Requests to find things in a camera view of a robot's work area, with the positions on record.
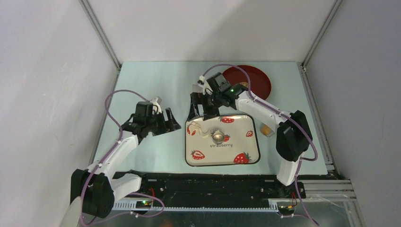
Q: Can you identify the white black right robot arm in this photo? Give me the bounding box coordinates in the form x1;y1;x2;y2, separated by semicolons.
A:
188;72;318;198

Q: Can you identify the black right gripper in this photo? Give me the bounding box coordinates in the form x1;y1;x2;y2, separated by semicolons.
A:
187;92;223;122

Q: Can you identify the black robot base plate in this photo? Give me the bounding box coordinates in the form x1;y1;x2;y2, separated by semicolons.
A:
113;171;306;209

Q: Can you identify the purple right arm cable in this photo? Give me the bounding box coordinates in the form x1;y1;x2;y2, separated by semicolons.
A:
202;64;319;227

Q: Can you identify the white dough piece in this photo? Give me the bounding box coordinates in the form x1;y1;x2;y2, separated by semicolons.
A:
187;122;211;138

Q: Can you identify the strawberry print rectangular tray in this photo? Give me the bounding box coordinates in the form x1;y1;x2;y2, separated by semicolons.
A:
185;114;261;166

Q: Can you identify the metal scraper wooden handle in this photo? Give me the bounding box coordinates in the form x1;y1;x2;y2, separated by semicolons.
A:
192;84;203;93

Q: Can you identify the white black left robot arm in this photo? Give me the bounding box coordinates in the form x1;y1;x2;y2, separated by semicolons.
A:
70;99;181;218

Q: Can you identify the round red lacquer tray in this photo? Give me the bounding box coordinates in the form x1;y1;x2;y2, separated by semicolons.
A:
223;65;271;100

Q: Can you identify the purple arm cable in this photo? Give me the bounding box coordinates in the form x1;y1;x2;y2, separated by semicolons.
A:
202;64;319;227
78;89;165;227

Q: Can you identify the wooden dough roller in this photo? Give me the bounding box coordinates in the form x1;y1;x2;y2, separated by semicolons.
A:
260;124;275;137

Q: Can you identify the round metal cutter ring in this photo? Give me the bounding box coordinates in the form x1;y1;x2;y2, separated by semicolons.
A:
211;130;226;143

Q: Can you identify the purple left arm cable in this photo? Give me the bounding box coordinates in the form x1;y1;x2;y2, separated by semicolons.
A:
78;89;165;227

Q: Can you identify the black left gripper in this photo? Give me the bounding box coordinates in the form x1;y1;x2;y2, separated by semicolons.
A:
146;108;180;136

